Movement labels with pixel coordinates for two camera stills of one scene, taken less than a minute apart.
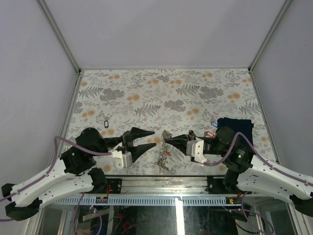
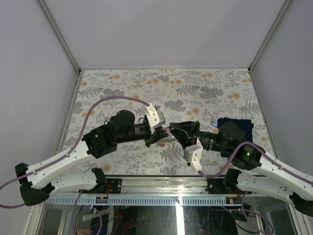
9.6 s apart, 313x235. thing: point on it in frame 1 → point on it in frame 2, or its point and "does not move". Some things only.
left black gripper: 128,143 → 158,134
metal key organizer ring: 163,161 → 167,129
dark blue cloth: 245,126 does not move
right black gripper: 180,141 → 186,132
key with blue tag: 214,124 does not move
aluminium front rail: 164,185 does not move
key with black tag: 106,122 does not move
